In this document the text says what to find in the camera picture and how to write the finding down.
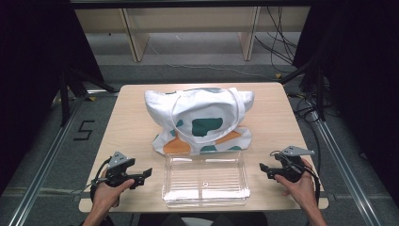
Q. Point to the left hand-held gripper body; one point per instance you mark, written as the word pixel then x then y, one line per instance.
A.
pixel 117 171

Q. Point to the clear plastic tray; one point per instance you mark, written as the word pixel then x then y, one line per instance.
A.
pixel 205 182

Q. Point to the person's right hand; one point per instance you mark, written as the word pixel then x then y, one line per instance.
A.
pixel 301 191

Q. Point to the white patterned tote bag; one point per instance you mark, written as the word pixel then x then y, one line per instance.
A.
pixel 200 122

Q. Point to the black metal stand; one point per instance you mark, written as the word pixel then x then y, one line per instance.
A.
pixel 318 91
pixel 67 94

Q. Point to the person's dark clothing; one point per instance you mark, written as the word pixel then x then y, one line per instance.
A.
pixel 163 219

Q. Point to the person's left hand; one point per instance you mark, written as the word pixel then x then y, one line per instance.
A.
pixel 106 196

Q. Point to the wooden bench frame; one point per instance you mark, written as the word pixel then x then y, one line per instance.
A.
pixel 191 22

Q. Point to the aluminium floor rail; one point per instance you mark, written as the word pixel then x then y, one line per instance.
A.
pixel 345 172
pixel 40 175

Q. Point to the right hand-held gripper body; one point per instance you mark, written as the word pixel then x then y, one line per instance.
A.
pixel 290 168

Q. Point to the black curtain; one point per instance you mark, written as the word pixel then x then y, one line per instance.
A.
pixel 363 78
pixel 28 78

